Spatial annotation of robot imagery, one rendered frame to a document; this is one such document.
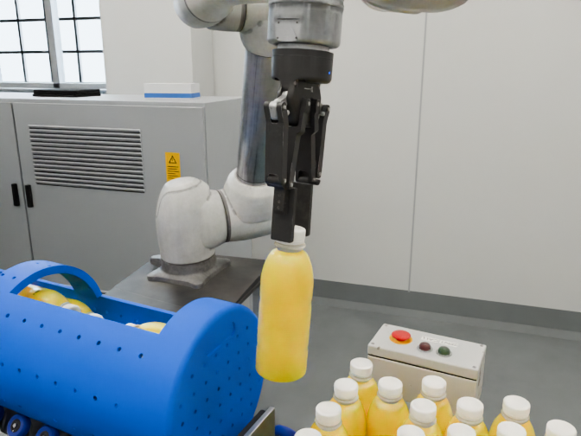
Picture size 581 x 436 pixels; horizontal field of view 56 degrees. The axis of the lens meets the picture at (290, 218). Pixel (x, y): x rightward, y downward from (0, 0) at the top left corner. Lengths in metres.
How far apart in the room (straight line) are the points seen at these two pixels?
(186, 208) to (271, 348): 0.80
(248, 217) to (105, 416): 0.77
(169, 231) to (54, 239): 1.68
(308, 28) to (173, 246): 0.96
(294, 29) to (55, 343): 0.62
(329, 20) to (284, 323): 0.38
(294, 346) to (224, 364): 0.21
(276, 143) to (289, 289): 0.19
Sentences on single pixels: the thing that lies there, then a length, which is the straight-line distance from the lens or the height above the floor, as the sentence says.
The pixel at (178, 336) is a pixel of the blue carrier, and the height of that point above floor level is 1.22.
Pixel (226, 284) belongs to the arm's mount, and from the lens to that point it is 1.51.
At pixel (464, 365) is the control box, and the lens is 1.03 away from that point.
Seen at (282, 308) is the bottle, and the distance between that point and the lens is 0.71.
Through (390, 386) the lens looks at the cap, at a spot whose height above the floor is 1.10.
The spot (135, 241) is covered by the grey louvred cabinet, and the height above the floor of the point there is 0.76.
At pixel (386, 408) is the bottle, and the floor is 1.07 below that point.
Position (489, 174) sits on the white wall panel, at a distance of 3.52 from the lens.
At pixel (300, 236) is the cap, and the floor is 1.39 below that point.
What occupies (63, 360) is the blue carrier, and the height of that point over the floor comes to 1.16.
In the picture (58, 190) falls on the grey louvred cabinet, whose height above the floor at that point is 0.99.
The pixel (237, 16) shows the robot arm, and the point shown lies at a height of 1.70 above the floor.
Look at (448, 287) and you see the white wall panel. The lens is 3.73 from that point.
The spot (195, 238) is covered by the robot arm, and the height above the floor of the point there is 1.15.
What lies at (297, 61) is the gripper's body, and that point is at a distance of 0.66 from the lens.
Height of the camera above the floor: 1.60
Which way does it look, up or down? 16 degrees down
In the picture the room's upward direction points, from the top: straight up
